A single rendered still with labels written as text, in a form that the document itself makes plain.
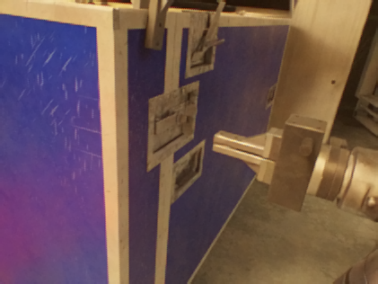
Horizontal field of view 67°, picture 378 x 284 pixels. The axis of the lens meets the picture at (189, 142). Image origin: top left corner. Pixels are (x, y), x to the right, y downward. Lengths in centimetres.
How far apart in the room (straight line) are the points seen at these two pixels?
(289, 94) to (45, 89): 145
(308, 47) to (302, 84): 20
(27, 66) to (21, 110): 8
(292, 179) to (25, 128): 43
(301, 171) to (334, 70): 138
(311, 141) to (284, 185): 8
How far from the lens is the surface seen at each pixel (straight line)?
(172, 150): 55
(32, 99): 51
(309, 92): 176
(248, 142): 45
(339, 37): 175
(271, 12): 147
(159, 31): 41
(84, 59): 40
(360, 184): 41
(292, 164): 43
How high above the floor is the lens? 97
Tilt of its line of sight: 25 degrees down
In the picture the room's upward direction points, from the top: 5 degrees clockwise
